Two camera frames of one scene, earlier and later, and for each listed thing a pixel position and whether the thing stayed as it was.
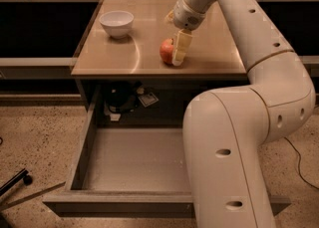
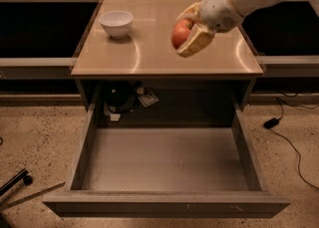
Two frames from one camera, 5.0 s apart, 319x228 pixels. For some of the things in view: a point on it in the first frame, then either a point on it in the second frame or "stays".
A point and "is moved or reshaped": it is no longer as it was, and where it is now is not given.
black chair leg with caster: x=27 y=179 stays
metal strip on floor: x=32 y=195 stays
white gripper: x=185 y=17 → x=217 y=12
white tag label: x=148 y=99 stays
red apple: x=166 y=51 is moved or reshaped
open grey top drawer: x=129 y=171 stays
